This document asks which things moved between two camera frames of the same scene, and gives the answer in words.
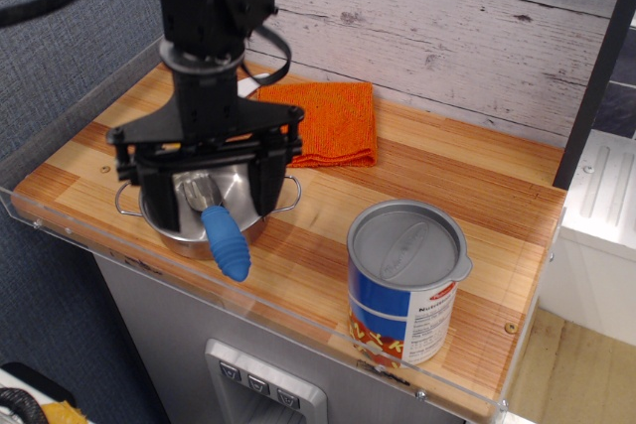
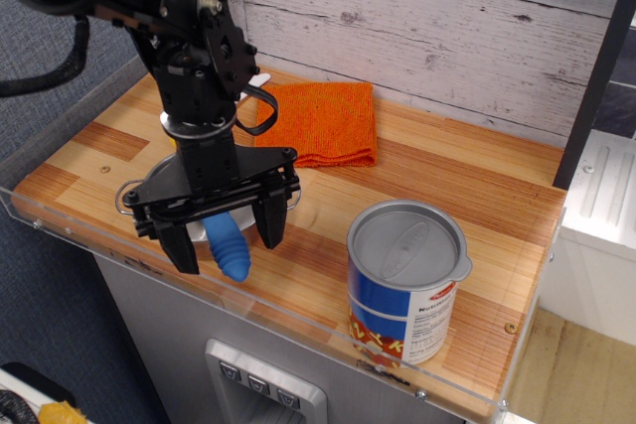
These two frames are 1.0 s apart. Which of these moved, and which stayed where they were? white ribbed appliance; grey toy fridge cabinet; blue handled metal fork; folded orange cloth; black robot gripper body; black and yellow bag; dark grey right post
Moved: black robot gripper body
Stayed: grey toy fridge cabinet; blue handled metal fork; dark grey right post; black and yellow bag; folded orange cloth; white ribbed appliance
